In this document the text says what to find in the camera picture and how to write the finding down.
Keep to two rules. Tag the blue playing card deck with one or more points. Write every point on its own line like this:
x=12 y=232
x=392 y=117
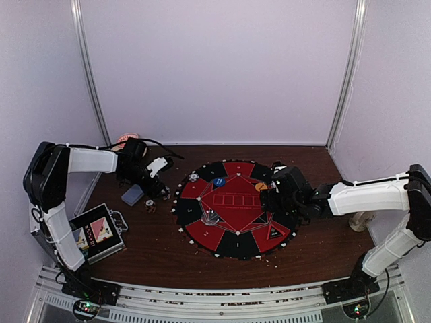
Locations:
x=132 y=195

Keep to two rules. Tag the blue small blind button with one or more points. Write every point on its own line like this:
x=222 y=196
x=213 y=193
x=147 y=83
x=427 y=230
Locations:
x=219 y=182

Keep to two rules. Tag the clear acrylic dealer button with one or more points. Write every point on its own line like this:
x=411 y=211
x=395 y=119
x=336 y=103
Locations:
x=210 y=218

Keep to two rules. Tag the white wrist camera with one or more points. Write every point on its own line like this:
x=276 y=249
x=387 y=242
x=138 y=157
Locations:
x=277 y=166
x=160 y=164

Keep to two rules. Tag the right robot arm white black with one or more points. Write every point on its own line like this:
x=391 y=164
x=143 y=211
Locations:
x=408 y=192

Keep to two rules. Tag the left aluminium frame post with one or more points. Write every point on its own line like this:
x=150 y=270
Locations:
x=89 y=75

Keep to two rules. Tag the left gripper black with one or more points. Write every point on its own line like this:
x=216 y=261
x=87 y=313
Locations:
x=159 y=186

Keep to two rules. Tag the aluminium poker case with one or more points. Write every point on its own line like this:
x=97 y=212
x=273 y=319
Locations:
x=86 y=238

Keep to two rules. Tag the cream ceramic mug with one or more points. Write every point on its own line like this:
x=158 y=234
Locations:
x=358 y=221

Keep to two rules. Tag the blue white poker chip stack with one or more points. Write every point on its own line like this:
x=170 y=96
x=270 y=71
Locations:
x=165 y=193

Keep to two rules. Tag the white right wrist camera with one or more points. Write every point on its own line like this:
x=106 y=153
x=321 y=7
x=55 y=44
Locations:
x=277 y=166

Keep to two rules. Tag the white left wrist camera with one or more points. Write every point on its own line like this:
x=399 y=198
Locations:
x=160 y=164

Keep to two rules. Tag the round wooden plate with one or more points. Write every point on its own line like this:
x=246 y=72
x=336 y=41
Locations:
x=135 y=149

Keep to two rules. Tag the front aluminium rail base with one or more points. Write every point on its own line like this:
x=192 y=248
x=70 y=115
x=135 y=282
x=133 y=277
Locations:
x=296 y=303

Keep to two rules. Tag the orange big blind button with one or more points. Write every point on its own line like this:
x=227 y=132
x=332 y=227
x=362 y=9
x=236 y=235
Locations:
x=260 y=186

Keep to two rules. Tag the black triangle all-in marker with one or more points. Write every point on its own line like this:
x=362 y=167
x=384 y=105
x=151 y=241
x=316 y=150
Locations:
x=273 y=232

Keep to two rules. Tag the red white patterned bowl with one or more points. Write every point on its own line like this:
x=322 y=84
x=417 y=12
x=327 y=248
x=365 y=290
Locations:
x=126 y=136

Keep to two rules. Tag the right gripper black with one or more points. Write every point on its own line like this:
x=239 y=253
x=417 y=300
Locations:
x=267 y=198

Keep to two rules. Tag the brown poker chip stack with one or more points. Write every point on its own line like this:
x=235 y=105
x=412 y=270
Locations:
x=150 y=206

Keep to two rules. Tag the round red black poker mat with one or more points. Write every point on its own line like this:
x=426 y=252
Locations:
x=242 y=230

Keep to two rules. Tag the aluminium frame post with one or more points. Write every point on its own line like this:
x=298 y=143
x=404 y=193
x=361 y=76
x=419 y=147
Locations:
x=350 y=69
x=89 y=75

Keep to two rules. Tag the right aluminium frame post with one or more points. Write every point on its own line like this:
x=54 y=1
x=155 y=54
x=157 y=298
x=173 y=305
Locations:
x=350 y=69

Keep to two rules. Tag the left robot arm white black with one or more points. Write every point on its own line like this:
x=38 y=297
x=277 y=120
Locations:
x=45 y=183

